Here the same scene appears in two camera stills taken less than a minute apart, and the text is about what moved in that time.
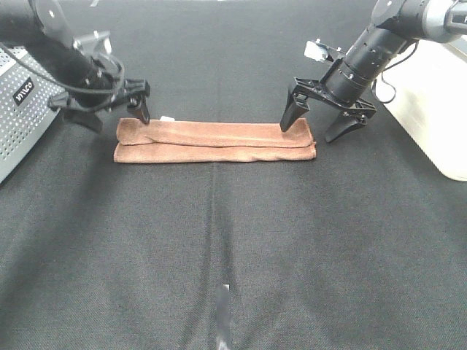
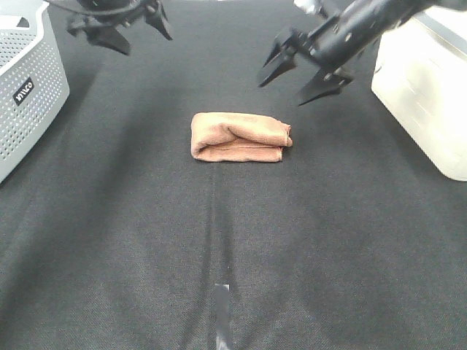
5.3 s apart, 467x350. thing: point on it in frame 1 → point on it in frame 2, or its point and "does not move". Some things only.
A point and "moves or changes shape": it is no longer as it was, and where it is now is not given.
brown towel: (166, 141) moves or changes shape
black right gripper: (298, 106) → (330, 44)
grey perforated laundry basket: (25, 86) does not move
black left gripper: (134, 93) → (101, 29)
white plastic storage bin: (425, 88) does not move
